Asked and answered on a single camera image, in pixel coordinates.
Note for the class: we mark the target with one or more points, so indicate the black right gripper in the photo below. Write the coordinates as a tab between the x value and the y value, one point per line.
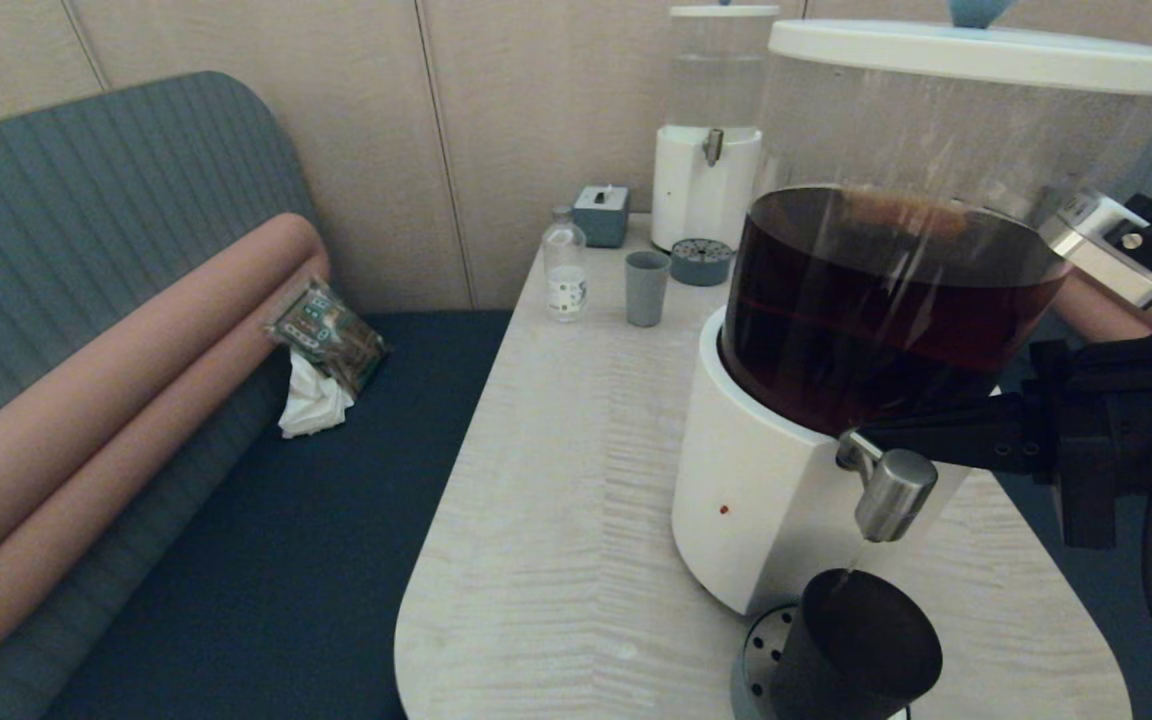
1126	420

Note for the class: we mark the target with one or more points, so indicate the large metal dispenser tap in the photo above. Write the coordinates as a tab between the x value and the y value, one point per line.
896	495

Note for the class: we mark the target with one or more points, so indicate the black cup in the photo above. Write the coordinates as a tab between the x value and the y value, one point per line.
856	650

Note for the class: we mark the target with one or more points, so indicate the grey cup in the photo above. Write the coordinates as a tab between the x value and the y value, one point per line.
646	293

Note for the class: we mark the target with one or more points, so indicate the pink bolster cushion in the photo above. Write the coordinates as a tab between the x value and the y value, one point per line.
186	320
186	420
1106	320

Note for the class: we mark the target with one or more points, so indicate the large tea dispenser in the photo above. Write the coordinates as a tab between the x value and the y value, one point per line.
766	480

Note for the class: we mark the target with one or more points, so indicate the large round perforated drip tray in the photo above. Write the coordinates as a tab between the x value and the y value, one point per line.
761	655

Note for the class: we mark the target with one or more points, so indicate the small round drip tray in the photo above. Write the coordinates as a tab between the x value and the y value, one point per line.
700	265

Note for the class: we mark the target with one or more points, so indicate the small water dispenser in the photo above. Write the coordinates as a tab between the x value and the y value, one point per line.
696	197

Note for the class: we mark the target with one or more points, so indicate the large white lid blue knob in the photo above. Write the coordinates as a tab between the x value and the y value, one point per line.
976	55

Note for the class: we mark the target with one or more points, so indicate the small metal dispenser tap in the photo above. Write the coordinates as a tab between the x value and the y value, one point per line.
712	146

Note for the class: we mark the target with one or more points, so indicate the blue-grey tissue box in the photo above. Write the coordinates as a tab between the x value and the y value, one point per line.
601	219

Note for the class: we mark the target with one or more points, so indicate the clear plastic bottle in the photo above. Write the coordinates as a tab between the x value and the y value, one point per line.
566	274

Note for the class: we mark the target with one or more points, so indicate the small white dispenser lid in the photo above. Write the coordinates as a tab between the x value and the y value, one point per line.
722	11

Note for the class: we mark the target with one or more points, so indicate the green snack packet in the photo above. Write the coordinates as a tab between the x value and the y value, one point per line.
331	334

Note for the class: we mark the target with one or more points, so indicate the white crumpled tissue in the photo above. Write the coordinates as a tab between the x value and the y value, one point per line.
314	404

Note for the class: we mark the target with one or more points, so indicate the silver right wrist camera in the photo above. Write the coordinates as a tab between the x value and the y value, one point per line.
1101	250

